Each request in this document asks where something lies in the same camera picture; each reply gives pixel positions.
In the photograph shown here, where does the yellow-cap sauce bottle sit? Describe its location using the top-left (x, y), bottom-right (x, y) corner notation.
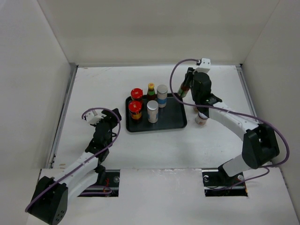
top-left (177, 80), bottom-right (190, 98)
top-left (147, 82), bottom-right (156, 101)

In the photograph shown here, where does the blue-label pepper jar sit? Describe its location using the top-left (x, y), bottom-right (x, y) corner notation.
top-left (147, 100), bottom-right (158, 123)
top-left (157, 84), bottom-right (168, 108)

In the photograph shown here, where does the red-lid chili jar front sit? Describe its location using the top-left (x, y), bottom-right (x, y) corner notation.
top-left (128, 100), bottom-right (142, 122)

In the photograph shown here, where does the red-lid chili jar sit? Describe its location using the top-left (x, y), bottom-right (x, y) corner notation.
top-left (130, 88), bottom-right (143, 104)
top-left (128, 100), bottom-right (142, 122)

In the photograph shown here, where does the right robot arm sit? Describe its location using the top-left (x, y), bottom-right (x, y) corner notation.
top-left (182, 67), bottom-right (279, 186)

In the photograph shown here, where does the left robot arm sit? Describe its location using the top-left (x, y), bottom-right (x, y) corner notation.
top-left (25, 108), bottom-right (121, 225)

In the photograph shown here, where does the small white sauce cup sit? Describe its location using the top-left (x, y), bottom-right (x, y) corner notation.
top-left (195, 112), bottom-right (208, 126)

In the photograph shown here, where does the black plastic tray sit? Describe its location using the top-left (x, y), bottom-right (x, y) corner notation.
top-left (125, 93), bottom-right (187, 133)

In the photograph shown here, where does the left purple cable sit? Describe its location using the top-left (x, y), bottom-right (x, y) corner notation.
top-left (24, 107), bottom-right (122, 213)

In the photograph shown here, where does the purple cable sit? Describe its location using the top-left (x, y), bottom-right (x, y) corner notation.
top-left (169, 58), bottom-right (290, 190)
top-left (24, 107), bottom-right (122, 213)

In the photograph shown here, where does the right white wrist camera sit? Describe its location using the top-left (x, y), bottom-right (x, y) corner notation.
top-left (194, 58), bottom-right (211, 73)

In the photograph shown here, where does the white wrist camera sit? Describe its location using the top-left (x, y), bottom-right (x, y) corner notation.
top-left (194, 58), bottom-right (211, 73)
top-left (82, 110), bottom-right (102, 126)

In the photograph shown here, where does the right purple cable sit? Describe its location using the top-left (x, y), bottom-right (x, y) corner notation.
top-left (169, 58), bottom-right (290, 190)

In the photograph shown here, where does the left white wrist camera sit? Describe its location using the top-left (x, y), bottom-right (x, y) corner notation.
top-left (82, 110), bottom-right (102, 126)

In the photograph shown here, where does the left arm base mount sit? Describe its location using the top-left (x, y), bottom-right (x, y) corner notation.
top-left (79, 170), bottom-right (120, 197)

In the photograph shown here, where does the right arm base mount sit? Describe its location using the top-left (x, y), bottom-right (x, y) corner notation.
top-left (202, 169), bottom-right (248, 197)

